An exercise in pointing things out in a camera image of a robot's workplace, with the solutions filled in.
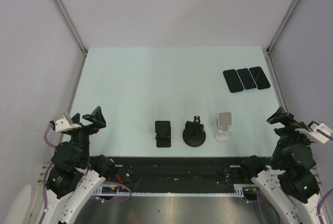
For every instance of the white folding phone stand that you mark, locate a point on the white folding phone stand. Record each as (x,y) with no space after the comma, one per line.
(223,127)

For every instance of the left aluminium corner post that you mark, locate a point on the left aluminium corner post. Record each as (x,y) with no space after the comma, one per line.
(70,25)

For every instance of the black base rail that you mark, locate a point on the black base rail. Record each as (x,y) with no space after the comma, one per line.
(181,175)

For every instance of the aluminium corner post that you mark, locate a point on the aluminium corner post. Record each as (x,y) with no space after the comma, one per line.
(286,18)
(70,25)

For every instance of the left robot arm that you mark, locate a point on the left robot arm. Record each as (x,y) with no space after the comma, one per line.
(71,178)

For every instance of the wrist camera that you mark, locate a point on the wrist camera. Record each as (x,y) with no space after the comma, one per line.
(63,123)
(317,132)

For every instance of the black phone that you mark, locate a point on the black phone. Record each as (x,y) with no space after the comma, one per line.
(233,81)
(260,78)

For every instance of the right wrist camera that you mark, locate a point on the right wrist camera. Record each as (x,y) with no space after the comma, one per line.
(317,132)

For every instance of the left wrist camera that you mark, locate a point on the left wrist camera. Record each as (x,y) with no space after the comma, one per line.
(63,123)

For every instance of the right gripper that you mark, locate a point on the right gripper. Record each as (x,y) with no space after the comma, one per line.
(291,128)

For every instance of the black folding phone stand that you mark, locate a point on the black folding phone stand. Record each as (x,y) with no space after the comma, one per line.
(163,134)

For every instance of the black round-base clamp stand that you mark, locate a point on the black round-base clamp stand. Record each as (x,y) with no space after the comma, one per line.
(194,134)

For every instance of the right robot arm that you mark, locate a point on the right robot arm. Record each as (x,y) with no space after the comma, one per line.
(287,182)

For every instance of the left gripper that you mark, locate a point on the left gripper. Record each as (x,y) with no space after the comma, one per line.
(96,116)

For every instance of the right aluminium corner post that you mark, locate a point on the right aluminium corner post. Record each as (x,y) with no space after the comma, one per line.
(286,18)

